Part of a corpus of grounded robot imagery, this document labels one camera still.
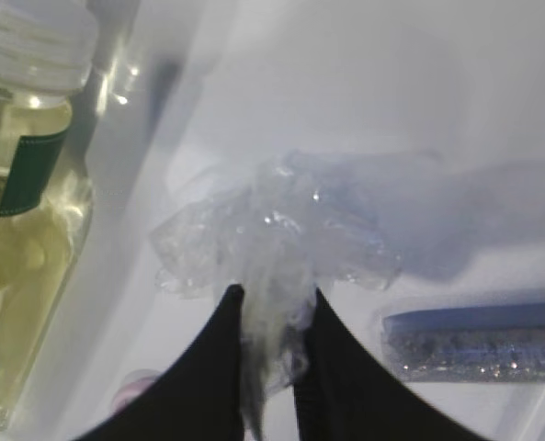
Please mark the silver glitter marker pen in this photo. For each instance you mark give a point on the silver glitter marker pen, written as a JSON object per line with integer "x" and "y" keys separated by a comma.
{"x": 473, "y": 344}

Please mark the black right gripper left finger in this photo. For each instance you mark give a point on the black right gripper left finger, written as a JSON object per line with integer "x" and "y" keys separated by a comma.
{"x": 198, "y": 397}

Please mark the clear plastic sheet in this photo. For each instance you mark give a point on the clear plastic sheet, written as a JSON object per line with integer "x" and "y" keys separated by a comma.
{"x": 281, "y": 231}

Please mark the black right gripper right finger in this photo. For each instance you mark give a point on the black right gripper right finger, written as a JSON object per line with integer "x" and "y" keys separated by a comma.
{"x": 346, "y": 394}

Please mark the yellow tea plastic bottle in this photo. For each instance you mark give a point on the yellow tea plastic bottle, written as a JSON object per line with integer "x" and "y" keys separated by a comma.
{"x": 46, "y": 54}

